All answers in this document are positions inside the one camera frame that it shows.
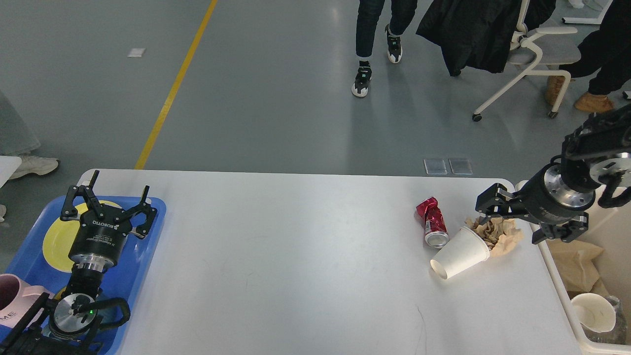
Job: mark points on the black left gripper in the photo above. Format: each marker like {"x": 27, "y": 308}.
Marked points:
{"x": 101, "y": 239}

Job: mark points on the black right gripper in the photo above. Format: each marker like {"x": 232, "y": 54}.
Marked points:
{"x": 545, "y": 199}

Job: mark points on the brown paper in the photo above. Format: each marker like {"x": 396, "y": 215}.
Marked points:
{"x": 499, "y": 234}

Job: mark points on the yellow plate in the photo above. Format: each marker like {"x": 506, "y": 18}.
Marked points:
{"x": 60, "y": 237}

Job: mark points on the brown paper bag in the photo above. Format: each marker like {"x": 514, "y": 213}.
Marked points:
{"x": 575, "y": 262}

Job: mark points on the white tissue block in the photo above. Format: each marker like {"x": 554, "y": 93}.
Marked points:
{"x": 465, "y": 250}

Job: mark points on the crushed red can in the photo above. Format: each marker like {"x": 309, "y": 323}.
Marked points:
{"x": 432, "y": 220}

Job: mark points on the white paper cup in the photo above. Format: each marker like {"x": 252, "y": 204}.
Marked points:
{"x": 594, "y": 312}

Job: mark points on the pink mug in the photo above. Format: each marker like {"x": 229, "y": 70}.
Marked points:
{"x": 16, "y": 297}

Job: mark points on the silver foil bag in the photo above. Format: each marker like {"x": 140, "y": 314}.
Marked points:
{"x": 618, "y": 335}

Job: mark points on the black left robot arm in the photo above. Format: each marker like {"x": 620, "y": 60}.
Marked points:
{"x": 79, "y": 319}

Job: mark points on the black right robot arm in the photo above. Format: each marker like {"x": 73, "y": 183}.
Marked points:
{"x": 592, "y": 168}

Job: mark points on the blue plastic tray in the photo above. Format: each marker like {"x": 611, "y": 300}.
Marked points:
{"x": 123, "y": 280}

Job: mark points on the right floor outlet plate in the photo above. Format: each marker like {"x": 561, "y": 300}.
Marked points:
{"x": 461, "y": 167}

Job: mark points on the floor outlet plate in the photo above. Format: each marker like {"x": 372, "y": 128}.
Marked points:
{"x": 435, "y": 167}
{"x": 461, "y": 167}

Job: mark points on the left floor outlet plate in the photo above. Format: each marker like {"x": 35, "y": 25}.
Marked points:
{"x": 435, "y": 167}

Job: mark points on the person in light clothes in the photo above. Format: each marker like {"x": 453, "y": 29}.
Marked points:
{"x": 16, "y": 139}

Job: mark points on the white office chair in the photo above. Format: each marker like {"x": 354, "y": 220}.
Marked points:
{"x": 540, "y": 51}

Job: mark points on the person with tan boots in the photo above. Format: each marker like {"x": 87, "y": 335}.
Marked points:
{"x": 607, "y": 53}

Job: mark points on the black jacket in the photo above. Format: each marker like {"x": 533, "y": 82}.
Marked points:
{"x": 479, "y": 33}

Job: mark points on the white desk leg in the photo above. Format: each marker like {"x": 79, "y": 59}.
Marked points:
{"x": 596, "y": 5}

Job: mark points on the person in dark jeans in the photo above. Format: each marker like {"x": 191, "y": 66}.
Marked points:
{"x": 368, "y": 15}

